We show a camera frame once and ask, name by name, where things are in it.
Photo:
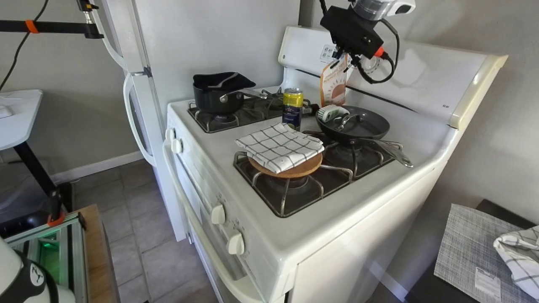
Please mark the white stove knob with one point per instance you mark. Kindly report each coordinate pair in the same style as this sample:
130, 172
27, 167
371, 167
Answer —
236, 244
175, 143
217, 214

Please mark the right burner grate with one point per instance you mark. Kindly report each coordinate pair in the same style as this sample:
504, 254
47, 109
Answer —
340, 167

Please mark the left burner grate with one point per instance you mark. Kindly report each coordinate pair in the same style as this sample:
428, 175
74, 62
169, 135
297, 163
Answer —
256, 106

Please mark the yellow blue can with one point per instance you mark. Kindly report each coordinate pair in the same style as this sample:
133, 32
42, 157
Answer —
292, 106

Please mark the black cooking pot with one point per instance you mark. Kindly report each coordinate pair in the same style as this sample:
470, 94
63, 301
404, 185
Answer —
219, 93

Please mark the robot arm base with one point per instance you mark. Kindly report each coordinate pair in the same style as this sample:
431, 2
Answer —
27, 281

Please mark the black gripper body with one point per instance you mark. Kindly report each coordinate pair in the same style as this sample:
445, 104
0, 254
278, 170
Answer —
351, 32

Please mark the white refrigerator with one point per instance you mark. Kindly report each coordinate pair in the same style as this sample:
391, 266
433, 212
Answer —
162, 44

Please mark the black frying pan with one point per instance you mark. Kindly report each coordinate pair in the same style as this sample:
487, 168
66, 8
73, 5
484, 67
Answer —
356, 126

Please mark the checkered cloth on counter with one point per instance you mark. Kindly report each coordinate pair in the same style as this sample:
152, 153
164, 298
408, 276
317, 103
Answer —
519, 249

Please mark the wooden robot cart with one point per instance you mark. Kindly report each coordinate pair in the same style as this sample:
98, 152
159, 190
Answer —
74, 253

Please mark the grey place mat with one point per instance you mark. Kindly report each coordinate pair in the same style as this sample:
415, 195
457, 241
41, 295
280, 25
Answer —
468, 261

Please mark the white gas stove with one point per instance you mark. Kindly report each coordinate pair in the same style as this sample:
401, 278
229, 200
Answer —
322, 234

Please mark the white checkered dish towel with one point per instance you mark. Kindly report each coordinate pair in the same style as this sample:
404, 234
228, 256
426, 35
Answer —
280, 146

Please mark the burner grate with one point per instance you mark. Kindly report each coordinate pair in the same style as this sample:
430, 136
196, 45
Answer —
256, 106
340, 167

